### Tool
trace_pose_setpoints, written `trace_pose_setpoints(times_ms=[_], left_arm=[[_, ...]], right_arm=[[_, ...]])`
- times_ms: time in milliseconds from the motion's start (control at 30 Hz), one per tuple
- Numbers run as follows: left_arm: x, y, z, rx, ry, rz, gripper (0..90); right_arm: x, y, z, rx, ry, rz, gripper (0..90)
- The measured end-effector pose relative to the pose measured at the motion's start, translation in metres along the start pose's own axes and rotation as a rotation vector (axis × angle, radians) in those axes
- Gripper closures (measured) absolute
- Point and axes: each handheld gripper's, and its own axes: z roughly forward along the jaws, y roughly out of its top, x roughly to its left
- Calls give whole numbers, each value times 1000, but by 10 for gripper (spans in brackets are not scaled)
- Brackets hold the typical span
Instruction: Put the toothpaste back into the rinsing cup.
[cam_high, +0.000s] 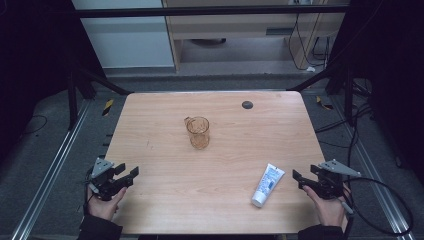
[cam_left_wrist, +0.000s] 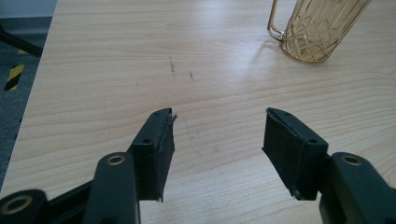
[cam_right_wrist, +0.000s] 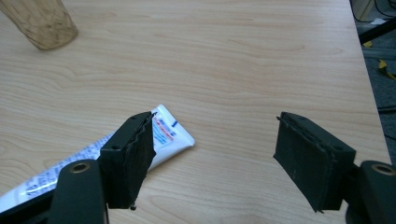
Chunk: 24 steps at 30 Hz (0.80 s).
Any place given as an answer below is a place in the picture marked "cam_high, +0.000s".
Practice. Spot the aluminium floor rail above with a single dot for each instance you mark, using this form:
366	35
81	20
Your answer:
376	186
50	173

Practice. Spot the person's left hand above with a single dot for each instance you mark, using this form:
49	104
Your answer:
105	206

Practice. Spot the light wooden desk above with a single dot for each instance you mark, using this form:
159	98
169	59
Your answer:
233	26

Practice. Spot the clear amber glass cup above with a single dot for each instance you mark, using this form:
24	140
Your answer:
198	133

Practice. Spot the white cabinet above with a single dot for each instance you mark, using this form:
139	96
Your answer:
126	40

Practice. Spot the black metal stand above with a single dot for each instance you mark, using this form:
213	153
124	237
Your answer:
348	96
73	100

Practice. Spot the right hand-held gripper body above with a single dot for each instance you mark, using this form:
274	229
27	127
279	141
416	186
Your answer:
330	181

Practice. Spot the dark curtain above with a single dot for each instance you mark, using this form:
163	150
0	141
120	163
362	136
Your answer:
33	66
390	66

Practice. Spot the yellow black striped tape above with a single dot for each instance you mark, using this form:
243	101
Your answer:
324	104
107	107

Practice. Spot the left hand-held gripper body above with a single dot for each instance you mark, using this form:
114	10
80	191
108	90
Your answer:
102	180

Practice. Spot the white blue toothpaste tube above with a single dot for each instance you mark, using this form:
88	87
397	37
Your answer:
266	186

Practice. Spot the person's right hand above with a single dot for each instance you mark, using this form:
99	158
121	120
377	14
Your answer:
328	210

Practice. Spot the grey round table grommet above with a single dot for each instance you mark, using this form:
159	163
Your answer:
247	105

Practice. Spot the black horizontal frame bar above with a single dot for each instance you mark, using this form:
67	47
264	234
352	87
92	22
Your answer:
200	12

